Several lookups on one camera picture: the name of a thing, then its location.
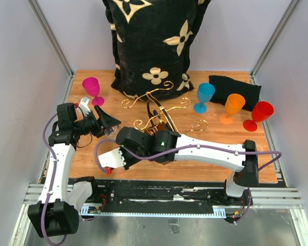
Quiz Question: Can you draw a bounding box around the gold wire wine glass rack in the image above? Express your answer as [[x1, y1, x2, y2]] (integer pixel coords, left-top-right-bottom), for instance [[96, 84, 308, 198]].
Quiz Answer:
[[121, 80, 209, 136]]

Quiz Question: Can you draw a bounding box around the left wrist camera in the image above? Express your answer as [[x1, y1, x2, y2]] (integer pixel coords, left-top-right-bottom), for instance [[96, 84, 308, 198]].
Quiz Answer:
[[77, 97, 91, 116]]

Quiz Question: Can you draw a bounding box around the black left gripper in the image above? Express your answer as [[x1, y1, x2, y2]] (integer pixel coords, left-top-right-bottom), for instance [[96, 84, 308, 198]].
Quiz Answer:
[[73, 105, 121, 138]]

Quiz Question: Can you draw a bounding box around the blue wine glass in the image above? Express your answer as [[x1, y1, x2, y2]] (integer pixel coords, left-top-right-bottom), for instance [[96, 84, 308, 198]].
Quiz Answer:
[[194, 83, 215, 114]]

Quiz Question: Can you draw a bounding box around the orange wine glass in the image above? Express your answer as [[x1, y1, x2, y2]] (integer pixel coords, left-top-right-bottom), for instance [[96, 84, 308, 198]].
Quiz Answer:
[[219, 93, 245, 125]]

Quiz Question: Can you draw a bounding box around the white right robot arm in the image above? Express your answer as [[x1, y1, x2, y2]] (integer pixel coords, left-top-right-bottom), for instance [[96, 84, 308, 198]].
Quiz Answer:
[[115, 127, 259, 205]]

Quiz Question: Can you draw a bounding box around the black mounting rail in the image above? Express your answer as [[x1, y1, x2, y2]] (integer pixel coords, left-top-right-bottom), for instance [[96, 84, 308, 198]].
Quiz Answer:
[[86, 179, 253, 217]]

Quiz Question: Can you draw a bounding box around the red wine glass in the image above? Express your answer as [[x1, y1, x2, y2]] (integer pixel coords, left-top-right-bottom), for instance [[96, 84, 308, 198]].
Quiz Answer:
[[243, 101, 274, 132]]

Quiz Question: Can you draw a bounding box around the black floral pillow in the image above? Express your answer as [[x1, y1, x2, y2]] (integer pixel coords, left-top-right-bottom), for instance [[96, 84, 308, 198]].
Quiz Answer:
[[103, 0, 210, 100]]

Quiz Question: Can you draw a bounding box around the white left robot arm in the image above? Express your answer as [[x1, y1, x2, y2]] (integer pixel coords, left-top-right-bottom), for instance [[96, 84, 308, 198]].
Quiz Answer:
[[28, 102, 121, 239]]

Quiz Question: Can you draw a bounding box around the pink wine glass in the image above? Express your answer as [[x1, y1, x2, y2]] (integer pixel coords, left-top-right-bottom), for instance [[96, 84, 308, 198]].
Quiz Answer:
[[82, 77, 105, 106]]

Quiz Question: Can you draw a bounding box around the clear wine glass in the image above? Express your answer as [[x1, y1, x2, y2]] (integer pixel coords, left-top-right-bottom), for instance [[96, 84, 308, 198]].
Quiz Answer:
[[69, 95, 81, 109], [104, 125, 121, 140]]

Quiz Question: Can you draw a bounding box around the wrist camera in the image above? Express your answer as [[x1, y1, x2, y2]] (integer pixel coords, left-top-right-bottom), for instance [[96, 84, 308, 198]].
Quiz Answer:
[[77, 97, 91, 116], [98, 148, 126, 175]]

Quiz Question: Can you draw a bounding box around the black folded cloth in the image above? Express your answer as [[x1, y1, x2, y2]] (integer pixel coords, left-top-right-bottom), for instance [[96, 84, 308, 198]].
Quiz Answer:
[[209, 75, 261, 111]]

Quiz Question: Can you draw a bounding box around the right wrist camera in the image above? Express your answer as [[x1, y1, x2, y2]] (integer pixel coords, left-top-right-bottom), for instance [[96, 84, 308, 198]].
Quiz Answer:
[[98, 148, 126, 175]]

